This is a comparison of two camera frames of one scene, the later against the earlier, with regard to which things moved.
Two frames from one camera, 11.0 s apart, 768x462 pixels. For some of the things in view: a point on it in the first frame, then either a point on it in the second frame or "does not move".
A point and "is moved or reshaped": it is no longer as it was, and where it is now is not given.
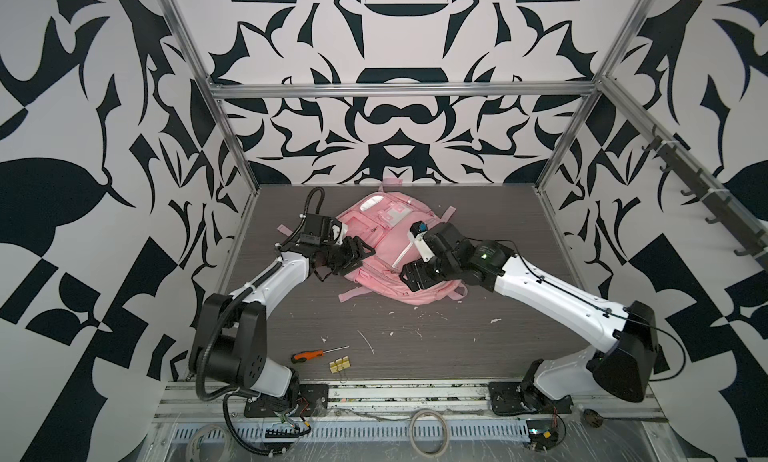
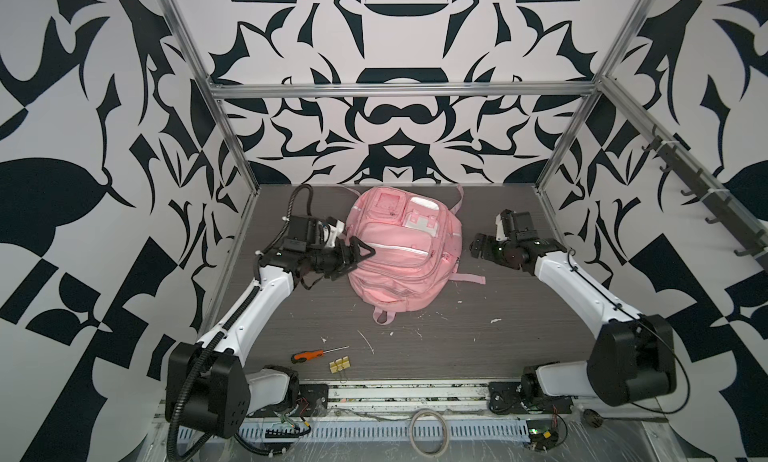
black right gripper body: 434,270 → 499,251
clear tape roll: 415,444 does not move
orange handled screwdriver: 300,357 does not move
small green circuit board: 543,433 does not move
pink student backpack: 383,220 is moved or reshaped
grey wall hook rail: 733,213 does not move
